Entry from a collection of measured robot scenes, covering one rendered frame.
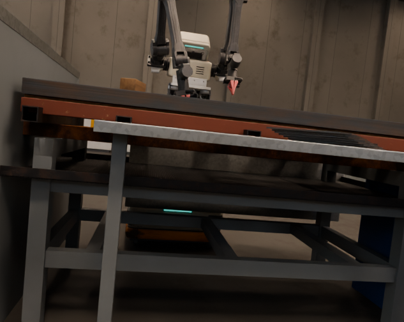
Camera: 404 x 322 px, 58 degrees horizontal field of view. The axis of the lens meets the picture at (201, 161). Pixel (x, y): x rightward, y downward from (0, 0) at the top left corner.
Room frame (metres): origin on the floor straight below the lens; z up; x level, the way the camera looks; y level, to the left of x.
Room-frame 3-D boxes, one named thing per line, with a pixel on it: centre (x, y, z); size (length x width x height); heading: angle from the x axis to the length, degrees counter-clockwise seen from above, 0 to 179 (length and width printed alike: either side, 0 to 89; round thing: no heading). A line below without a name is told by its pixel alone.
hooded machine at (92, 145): (10.56, 3.05, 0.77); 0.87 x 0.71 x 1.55; 101
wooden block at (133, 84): (1.38, 0.28, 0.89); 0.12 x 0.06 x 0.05; 172
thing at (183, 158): (2.14, -0.24, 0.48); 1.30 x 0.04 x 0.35; 99
